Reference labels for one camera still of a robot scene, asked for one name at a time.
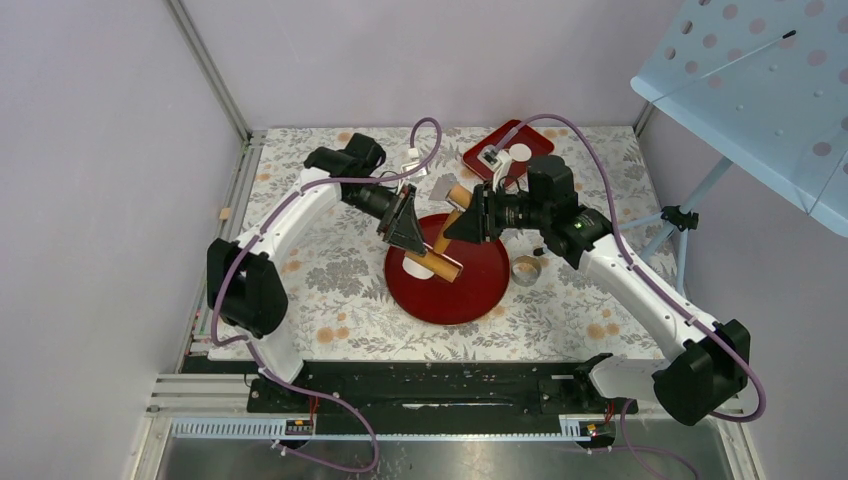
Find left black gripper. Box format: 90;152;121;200
345;181;428;256

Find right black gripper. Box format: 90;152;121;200
444;179;551;244

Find wooden double-ended roller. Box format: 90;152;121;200
404;183;470;283

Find white dough ball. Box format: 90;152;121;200
402;256;434;280

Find round red tray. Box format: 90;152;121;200
384;240;510;325

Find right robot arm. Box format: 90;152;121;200
445;155;761;426

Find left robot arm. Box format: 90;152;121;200
206;133;426;411

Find right round dumpling wrapper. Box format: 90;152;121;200
508;143;533;163

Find floral patterned table mat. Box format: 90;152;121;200
242;126;662;362

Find red rectangular tray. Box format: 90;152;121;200
460;119;555;186

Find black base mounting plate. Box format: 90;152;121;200
244;358;640;437

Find light blue tripod stand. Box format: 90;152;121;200
621;157;733;296

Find light blue perforated panel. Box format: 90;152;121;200
631;0;847;235

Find scraper with orange handle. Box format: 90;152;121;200
428;173;458;202

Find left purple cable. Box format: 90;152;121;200
210;117;444;473

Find purple cable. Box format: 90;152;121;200
210;117;444;473
493;113;768;478

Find round metal cutter ring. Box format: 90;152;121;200
510;255;545;287

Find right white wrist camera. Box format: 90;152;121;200
480;146;512;190

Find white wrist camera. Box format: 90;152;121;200
401;147;428;179
480;146;512;190

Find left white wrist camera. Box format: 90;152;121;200
401;147;428;179

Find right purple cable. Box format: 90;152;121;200
493;113;768;478

